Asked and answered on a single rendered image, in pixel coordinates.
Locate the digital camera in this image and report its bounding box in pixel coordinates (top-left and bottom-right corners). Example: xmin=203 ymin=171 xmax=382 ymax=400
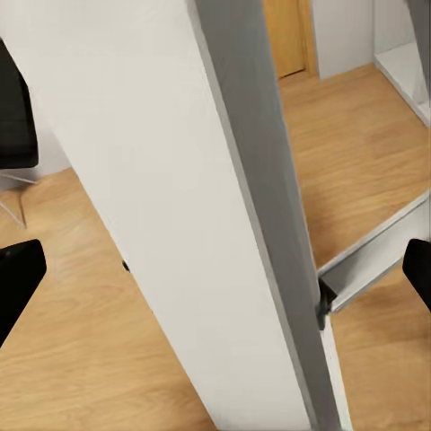
xmin=0 ymin=38 xmax=39 ymax=170

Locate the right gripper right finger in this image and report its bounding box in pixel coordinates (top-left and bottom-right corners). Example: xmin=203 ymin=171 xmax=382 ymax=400
xmin=402 ymin=238 xmax=431 ymax=312

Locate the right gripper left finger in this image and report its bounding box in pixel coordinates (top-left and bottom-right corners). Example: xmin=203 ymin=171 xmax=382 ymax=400
xmin=0 ymin=239 xmax=47 ymax=346

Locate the camera tripod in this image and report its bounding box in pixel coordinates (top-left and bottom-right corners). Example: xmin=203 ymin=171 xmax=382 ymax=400
xmin=0 ymin=0 xmax=431 ymax=431

